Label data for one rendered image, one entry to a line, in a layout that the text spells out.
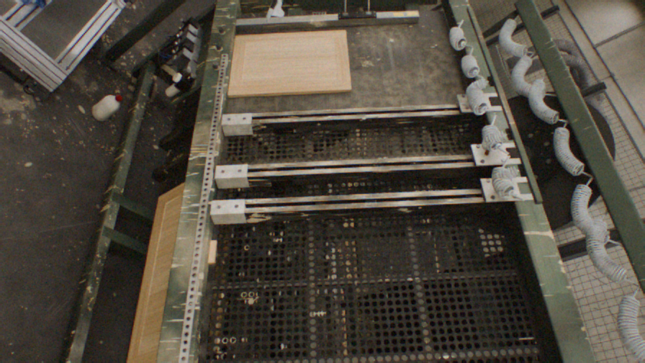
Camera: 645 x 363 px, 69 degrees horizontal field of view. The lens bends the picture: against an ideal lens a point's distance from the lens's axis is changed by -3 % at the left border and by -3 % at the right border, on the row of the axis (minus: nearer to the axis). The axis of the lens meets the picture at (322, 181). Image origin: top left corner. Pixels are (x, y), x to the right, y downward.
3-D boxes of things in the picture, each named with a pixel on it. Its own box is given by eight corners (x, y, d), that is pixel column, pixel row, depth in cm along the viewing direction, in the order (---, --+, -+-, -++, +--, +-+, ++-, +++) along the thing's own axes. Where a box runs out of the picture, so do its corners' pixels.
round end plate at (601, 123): (432, 128, 271) (576, 60, 233) (436, 133, 274) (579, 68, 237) (459, 255, 224) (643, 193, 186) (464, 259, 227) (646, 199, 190)
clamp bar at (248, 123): (226, 122, 211) (214, 81, 192) (494, 110, 210) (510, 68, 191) (224, 139, 205) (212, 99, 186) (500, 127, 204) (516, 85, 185)
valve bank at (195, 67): (163, 26, 251) (194, 1, 240) (183, 43, 261) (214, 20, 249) (145, 92, 222) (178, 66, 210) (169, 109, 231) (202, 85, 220)
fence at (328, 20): (237, 25, 252) (236, 19, 249) (417, 16, 252) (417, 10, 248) (237, 31, 250) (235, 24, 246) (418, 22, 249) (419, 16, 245)
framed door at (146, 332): (162, 198, 249) (158, 196, 247) (237, 156, 223) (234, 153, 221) (128, 378, 196) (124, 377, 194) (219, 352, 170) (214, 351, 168)
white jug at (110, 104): (93, 102, 266) (114, 86, 257) (109, 111, 273) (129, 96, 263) (88, 115, 261) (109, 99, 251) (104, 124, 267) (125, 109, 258)
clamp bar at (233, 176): (219, 172, 195) (206, 133, 175) (511, 159, 194) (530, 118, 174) (217, 192, 189) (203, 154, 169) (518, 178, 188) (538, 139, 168)
